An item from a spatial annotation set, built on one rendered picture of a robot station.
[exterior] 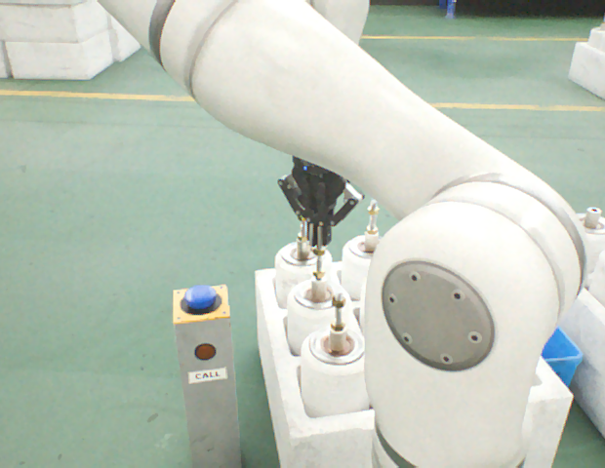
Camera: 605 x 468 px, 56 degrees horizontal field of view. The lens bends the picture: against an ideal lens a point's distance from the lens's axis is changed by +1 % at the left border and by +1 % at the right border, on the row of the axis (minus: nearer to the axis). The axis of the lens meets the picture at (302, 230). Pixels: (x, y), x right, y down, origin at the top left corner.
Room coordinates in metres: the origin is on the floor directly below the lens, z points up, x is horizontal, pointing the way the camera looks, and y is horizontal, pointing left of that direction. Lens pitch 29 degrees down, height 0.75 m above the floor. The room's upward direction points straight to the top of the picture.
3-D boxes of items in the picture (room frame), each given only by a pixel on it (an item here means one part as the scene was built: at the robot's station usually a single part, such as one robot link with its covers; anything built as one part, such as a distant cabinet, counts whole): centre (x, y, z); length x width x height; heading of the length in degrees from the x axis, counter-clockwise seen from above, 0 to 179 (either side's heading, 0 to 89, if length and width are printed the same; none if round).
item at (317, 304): (0.70, -0.03, 0.25); 0.08 x 0.08 x 0.01
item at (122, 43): (3.55, 1.23, 0.09); 0.39 x 0.39 x 0.18; 88
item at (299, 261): (0.82, 0.00, 0.25); 0.08 x 0.08 x 0.01
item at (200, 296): (0.59, 0.13, 0.32); 0.04 x 0.04 x 0.02
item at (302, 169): (0.70, -0.02, 0.46); 0.08 x 0.08 x 0.09
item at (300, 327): (0.70, -0.03, 0.16); 0.10 x 0.10 x 0.18
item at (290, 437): (0.72, -0.14, 0.09); 0.39 x 0.39 x 0.18; 11
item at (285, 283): (0.82, 0.00, 0.16); 0.10 x 0.10 x 0.18
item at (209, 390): (0.59, 0.13, 0.16); 0.07 x 0.07 x 0.31; 11
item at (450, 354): (0.25, -0.09, 0.54); 0.09 x 0.09 x 0.17; 50
